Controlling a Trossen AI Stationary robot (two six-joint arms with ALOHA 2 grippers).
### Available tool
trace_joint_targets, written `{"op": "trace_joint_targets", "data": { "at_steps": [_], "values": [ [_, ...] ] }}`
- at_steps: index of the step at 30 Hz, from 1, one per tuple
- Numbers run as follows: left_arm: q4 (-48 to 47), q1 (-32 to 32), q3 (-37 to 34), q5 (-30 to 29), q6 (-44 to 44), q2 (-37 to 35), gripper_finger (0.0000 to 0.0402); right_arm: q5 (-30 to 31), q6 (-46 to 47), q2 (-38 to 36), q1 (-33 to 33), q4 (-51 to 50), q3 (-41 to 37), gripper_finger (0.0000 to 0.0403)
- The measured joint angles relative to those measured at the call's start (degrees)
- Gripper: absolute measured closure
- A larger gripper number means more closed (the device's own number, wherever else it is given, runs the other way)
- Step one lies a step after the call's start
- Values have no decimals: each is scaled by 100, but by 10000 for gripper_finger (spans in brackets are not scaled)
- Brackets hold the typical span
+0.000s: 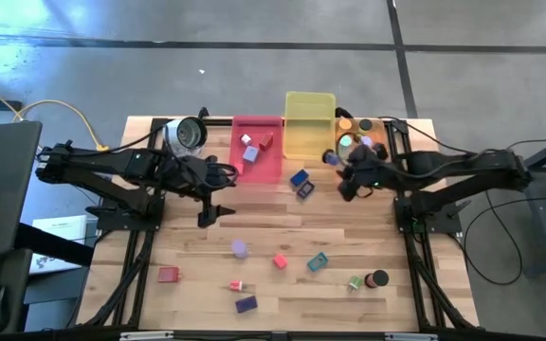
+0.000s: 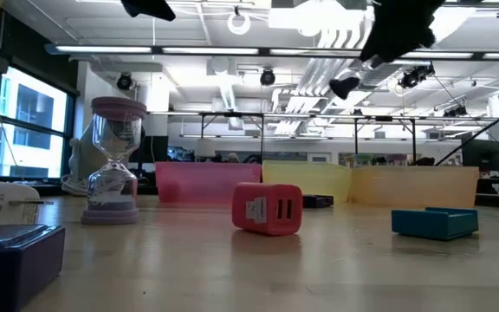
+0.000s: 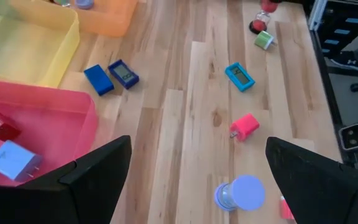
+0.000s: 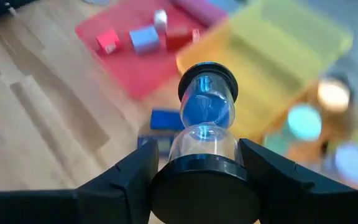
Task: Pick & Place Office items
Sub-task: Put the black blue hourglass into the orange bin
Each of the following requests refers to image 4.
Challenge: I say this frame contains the blue rectangular box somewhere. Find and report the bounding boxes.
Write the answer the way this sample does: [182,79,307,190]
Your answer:
[149,108,185,131]

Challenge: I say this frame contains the small white plug adapter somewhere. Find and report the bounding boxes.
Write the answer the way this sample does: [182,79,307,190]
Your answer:
[153,9,169,32]

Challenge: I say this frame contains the small navy digital timer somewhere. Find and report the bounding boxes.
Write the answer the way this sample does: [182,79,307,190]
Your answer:
[136,129,175,156]

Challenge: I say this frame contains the yellow translucent plastic bin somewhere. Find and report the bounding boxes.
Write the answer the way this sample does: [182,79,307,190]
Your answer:
[175,0,354,141]

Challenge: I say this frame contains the black capped blue hourglass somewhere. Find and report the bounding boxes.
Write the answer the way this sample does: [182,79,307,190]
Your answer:
[149,61,262,224]

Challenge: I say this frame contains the pink translucent plastic bin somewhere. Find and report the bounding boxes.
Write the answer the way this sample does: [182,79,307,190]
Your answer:
[74,0,229,101]

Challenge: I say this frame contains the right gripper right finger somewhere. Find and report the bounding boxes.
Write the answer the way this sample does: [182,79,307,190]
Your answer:
[239,138,354,224]

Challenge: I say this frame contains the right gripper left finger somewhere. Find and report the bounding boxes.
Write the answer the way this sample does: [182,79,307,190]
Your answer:
[75,138,160,224]

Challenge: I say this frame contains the dark red USB charger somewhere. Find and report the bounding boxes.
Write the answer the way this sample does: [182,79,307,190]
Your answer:
[165,26,201,50]

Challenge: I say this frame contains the lavender blue wall charger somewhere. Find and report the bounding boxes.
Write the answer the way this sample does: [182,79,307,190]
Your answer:
[128,24,161,55]

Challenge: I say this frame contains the pink charger cube with prongs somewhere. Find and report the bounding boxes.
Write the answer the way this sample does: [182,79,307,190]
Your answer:
[95,29,122,55]

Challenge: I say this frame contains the orange hourglass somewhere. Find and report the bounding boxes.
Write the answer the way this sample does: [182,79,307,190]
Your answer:
[316,77,351,113]

